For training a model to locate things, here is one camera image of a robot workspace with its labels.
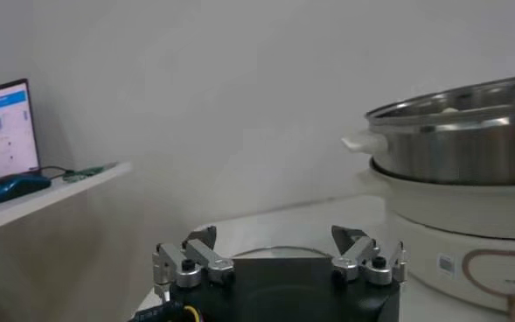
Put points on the blue computer mouse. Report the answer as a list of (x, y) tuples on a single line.
[(16, 187)]

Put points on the black laptop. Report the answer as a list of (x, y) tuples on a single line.
[(3, 131)]

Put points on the white side table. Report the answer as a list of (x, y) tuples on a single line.
[(43, 205)]

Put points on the stainless steel steamer basket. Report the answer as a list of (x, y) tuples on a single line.
[(458, 149)]

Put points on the white electric cooker base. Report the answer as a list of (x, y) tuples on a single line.
[(458, 210)]

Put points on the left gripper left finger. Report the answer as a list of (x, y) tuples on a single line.
[(187, 267)]

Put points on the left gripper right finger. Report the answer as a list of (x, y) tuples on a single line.
[(379, 267)]

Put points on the white steamed baozi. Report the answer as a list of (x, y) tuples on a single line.
[(453, 110)]

